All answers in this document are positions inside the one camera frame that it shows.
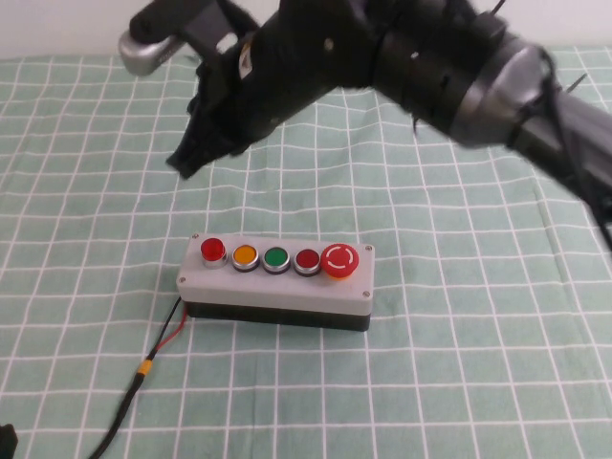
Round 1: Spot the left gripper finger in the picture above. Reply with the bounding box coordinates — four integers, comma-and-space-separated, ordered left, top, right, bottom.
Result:
0, 422, 20, 459

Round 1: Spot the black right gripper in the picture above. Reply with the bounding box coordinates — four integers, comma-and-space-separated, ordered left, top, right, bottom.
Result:
166, 0, 401, 181

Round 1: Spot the yellow push button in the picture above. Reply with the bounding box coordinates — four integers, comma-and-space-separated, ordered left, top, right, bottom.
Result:
230, 243, 260, 275

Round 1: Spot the green push button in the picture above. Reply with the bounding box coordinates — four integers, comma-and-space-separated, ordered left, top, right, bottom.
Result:
261, 246, 292, 277

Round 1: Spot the dark red push button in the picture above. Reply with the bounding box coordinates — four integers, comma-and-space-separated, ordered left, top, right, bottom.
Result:
293, 248, 322, 279

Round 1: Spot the grey black button box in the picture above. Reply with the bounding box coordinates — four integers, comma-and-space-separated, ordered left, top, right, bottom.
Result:
175, 232, 375, 334

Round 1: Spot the red mushroom emergency button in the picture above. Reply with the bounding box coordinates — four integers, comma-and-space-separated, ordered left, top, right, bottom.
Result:
320, 242, 361, 282

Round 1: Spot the red indicator light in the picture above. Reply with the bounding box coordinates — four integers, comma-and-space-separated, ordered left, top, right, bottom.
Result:
199, 237, 228, 271

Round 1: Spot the green white grid tablecloth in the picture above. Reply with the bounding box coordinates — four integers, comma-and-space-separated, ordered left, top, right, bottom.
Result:
0, 45, 612, 459

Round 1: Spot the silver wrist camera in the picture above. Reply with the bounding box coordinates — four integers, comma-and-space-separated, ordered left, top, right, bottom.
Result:
118, 28, 186, 77

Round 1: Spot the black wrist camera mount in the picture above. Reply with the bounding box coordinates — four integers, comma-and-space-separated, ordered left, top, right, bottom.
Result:
129, 0, 243, 59

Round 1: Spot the black sleeved cable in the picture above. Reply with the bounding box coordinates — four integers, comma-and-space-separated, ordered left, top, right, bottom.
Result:
87, 375, 147, 459

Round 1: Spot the black thin wire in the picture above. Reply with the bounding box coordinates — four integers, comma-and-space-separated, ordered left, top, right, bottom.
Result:
145, 296, 184, 362

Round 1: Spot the red thin wire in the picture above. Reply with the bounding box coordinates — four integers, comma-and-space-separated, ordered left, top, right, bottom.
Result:
148, 308, 188, 360

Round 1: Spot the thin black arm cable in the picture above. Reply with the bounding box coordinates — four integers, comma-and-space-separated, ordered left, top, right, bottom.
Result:
537, 45, 612, 221

